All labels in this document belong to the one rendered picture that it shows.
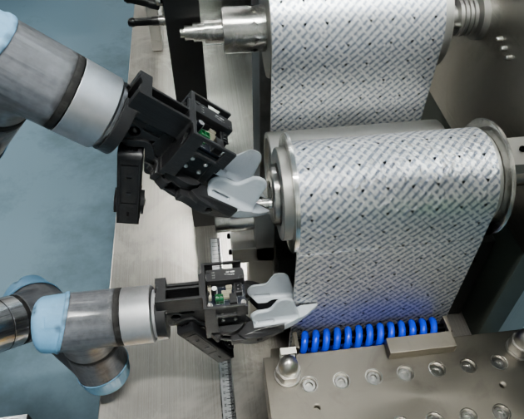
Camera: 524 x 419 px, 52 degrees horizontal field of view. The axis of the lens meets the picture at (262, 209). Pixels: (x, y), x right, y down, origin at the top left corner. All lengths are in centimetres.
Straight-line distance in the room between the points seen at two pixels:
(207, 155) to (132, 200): 10
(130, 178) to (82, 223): 186
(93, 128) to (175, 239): 59
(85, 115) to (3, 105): 7
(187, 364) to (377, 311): 33
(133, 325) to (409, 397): 37
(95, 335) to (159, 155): 26
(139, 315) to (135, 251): 39
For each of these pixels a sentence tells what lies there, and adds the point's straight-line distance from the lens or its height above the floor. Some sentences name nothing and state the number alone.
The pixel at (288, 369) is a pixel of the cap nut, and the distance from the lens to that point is 72.
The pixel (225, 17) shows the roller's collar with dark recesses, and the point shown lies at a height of 136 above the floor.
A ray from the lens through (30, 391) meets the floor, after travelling 204.
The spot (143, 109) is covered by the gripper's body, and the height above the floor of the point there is 142.
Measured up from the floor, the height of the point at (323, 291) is 112.
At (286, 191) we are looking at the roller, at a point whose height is 129.
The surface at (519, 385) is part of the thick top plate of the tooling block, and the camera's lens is 83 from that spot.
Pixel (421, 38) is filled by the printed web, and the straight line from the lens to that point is 79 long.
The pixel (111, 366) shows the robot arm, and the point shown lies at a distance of 79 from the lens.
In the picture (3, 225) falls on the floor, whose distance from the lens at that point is 254.
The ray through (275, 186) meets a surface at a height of 128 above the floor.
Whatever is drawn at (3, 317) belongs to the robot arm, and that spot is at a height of 108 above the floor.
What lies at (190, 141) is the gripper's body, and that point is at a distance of 52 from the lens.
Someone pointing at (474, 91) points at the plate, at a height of 124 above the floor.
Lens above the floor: 172
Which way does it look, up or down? 47 degrees down
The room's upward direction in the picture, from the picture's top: straight up
